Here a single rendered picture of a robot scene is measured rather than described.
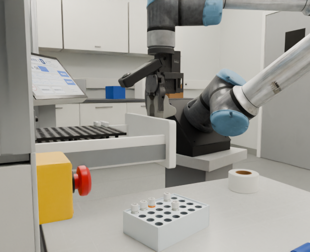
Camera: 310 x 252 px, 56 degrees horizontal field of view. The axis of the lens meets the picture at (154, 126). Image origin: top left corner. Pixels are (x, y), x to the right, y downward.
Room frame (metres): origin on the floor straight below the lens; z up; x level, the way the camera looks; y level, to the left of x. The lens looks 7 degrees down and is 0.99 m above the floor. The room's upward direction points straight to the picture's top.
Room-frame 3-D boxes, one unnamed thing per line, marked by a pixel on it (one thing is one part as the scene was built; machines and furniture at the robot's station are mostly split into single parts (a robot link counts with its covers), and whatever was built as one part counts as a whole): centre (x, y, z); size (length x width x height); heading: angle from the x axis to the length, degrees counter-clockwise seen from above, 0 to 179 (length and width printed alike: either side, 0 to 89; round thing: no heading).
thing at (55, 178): (0.36, 0.13, 0.88); 0.07 x 0.05 x 0.07; 26
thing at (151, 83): (0.80, -0.02, 1.04); 0.09 x 0.08 x 0.12; 116
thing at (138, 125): (0.78, 0.02, 0.87); 0.29 x 0.02 x 0.11; 26
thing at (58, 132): (0.69, 0.20, 0.87); 0.22 x 0.18 x 0.06; 116
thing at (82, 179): (0.37, 0.10, 0.88); 0.04 x 0.03 x 0.04; 26
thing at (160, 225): (0.47, -0.02, 0.78); 0.12 x 0.08 x 0.04; 134
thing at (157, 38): (0.80, -0.02, 1.13); 0.08 x 0.08 x 0.05
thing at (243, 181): (0.68, -0.21, 0.78); 0.07 x 0.07 x 0.04
